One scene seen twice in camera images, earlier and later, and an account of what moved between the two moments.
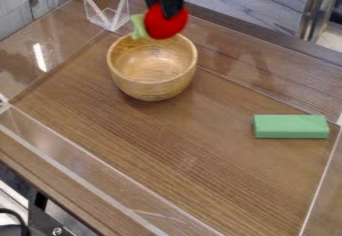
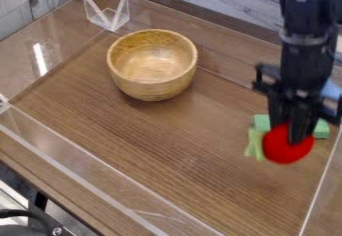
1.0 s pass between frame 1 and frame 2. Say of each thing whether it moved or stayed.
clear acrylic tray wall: stayed
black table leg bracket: stayed
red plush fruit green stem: moved
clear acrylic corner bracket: stayed
